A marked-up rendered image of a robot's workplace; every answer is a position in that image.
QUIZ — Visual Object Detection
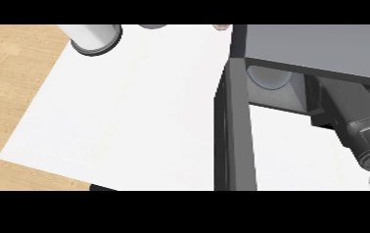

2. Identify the glass microwave turntable plate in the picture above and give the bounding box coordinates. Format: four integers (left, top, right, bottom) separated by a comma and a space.
247, 65, 295, 91

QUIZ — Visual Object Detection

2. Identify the small grey round object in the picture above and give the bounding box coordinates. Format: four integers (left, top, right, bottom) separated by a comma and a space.
139, 24, 169, 30

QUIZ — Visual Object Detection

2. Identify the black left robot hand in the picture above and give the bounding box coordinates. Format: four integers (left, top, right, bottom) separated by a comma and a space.
89, 184, 117, 192

